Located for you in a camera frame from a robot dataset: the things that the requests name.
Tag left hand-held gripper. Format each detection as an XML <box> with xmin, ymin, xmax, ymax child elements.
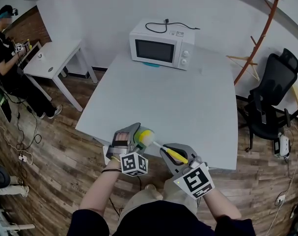
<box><xmin>103</xmin><ymin>122</ymin><xmax>149</xmax><ymax>177</ymax></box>

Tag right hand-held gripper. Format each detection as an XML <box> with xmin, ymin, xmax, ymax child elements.
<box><xmin>159</xmin><ymin>143</ymin><xmax>216</xmax><ymax>200</ymax></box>

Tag yellow handled white brush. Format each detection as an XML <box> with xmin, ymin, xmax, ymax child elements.
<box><xmin>138</xmin><ymin>129</ymin><xmax>189</xmax><ymax>164</ymax></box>

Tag clear plastic cup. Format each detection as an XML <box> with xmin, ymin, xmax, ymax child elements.
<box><xmin>133</xmin><ymin>125</ymin><xmax>156</xmax><ymax>149</ymax></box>

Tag person's left forearm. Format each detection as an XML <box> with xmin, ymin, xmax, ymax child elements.
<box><xmin>79</xmin><ymin>156</ymin><xmax>123</xmax><ymax>212</ymax></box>

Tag person's right forearm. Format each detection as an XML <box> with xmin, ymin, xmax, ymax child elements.
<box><xmin>202</xmin><ymin>187</ymin><xmax>243</xmax><ymax>224</ymax></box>

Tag person's left hand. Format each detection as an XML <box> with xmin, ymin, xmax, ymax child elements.
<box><xmin>115</xmin><ymin>132</ymin><xmax>129</xmax><ymax>147</ymax></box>

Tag person's right hand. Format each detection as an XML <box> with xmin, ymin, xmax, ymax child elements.
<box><xmin>168</xmin><ymin>155</ymin><xmax>183</xmax><ymax>166</ymax></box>

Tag black wristband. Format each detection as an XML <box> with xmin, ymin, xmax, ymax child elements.
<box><xmin>101</xmin><ymin>167</ymin><xmax>122</xmax><ymax>174</ymax></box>

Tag person's beige trousers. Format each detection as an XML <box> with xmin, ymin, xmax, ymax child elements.
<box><xmin>116</xmin><ymin>177</ymin><xmax>199</xmax><ymax>228</ymax></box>

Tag person's black shirt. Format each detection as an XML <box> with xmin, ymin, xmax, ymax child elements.
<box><xmin>70</xmin><ymin>200</ymin><xmax>257</xmax><ymax>236</ymax></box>

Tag white box device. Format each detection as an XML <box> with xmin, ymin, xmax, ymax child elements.
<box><xmin>272</xmin><ymin>132</ymin><xmax>292</xmax><ymax>159</ymax></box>

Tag white microwave oven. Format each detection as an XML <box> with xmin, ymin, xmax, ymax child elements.
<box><xmin>129</xmin><ymin>18</ymin><xmax>196</xmax><ymax>71</ymax></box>

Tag black office chair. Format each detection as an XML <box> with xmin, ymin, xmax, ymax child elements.
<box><xmin>238</xmin><ymin>48</ymin><xmax>298</xmax><ymax>152</ymax></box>

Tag white power strip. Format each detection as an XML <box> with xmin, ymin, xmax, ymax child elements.
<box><xmin>18</xmin><ymin>153</ymin><xmax>34</xmax><ymax>166</ymax></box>

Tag white side table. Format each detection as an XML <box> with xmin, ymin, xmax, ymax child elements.
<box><xmin>23</xmin><ymin>39</ymin><xmax>99</xmax><ymax>113</ymax></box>

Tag orange wooden coat rack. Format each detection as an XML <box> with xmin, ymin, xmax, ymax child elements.
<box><xmin>225</xmin><ymin>0</ymin><xmax>291</xmax><ymax>86</ymax></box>

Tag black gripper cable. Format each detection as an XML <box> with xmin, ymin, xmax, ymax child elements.
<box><xmin>108</xmin><ymin>175</ymin><xmax>142</xmax><ymax>217</ymax></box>

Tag white wall plug with cable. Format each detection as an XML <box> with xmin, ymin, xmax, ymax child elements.
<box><xmin>274</xmin><ymin>131</ymin><xmax>298</xmax><ymax>207</ymax></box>

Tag black floor cable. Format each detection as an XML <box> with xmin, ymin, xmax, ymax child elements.
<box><xmin>0</xmin><ymin>91</ymin><xmax>43</xmax><ymax>157</ymax></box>

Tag black power cable with plug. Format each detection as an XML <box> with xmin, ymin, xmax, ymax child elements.
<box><xmin>145</xmin><ymin>18</ymin><xmax>201</xmax><ymax>34</ymax></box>

